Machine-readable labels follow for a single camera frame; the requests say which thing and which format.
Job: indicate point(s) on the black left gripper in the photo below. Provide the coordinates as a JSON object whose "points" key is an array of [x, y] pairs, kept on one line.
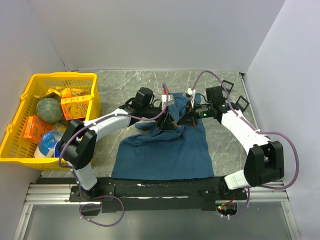
{"points": [[165, 117]]}

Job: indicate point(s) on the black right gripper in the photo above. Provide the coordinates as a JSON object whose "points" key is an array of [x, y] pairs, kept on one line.
{"points": [[189, 119]]}

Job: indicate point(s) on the blue t-shirt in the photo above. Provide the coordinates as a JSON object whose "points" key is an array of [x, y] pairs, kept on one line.
{"points": [[164, 155]]}

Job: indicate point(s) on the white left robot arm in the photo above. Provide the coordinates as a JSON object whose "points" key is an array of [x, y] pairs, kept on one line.
{"points": [[77, 145]]}

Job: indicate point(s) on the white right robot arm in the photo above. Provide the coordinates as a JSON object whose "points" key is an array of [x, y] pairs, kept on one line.
{"points": [[265, 158]]}

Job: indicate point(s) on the orange cracker box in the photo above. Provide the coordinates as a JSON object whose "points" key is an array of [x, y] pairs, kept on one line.
{"points": [[75, 107]]}

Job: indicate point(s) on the yellow snack bag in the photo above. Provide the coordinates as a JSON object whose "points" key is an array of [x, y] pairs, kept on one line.
{"points": [[62, 92]]}

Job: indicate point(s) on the green melon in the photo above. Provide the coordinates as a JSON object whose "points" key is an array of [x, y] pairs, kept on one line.
{"points": [[49, 110]]}

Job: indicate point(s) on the white blue bottle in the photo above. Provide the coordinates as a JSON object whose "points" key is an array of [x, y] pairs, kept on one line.
{"points": [[45, 148]]}

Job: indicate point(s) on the orange snack box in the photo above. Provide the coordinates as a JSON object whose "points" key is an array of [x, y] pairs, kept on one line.
{"points": [[35, 129]]}

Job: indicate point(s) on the yellow plastic basket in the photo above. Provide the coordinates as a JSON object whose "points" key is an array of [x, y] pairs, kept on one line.
{"points": [[15, 148]]}

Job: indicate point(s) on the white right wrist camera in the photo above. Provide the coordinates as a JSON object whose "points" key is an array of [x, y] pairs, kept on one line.
{"points": [[189, 93]]}

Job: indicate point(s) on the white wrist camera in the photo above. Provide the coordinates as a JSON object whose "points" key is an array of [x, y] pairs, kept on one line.
{"points": [[167, 100], [189, 93]]}

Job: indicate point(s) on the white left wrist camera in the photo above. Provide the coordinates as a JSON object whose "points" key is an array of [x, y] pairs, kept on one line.
{"points": [[167, 100]]}

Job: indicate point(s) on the black frame near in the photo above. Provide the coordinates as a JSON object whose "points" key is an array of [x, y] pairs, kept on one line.
{"points": [[241, 103]]}

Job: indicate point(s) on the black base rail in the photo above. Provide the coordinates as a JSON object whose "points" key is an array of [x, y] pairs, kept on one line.
{"points": [[146, 195]]}

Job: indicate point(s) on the aluminium frame rail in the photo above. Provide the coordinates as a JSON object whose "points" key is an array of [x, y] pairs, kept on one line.
{"points": [[59, 194]]}

